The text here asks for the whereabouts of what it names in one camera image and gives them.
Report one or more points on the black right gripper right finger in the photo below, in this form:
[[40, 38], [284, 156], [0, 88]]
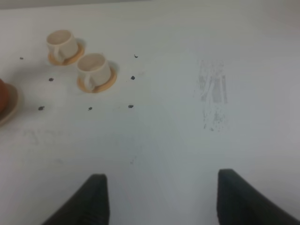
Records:
[[238, 203]]

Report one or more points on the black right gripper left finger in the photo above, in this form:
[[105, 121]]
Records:
[[88, 206]]

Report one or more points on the brown teapot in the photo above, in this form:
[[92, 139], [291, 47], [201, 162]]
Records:
[[4, 96]]

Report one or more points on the beige round teapot coaster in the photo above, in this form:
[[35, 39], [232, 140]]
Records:
[[12, 107]]

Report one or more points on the near orange saucer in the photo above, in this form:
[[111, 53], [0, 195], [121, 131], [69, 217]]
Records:
[[99, 88]]

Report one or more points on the orange saucer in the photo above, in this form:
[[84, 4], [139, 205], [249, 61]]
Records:
[[69, 61], [99, 88]]

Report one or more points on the near white teacup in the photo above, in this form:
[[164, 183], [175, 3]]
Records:
[[93, 70]]

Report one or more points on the white teacup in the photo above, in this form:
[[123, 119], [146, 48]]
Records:
[[93, 70], [62, 45]]

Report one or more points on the far orange saucer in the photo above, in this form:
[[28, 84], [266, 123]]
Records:
[[69, 61]]

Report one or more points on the far white teacup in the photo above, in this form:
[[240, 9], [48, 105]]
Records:
[[62, 45]]

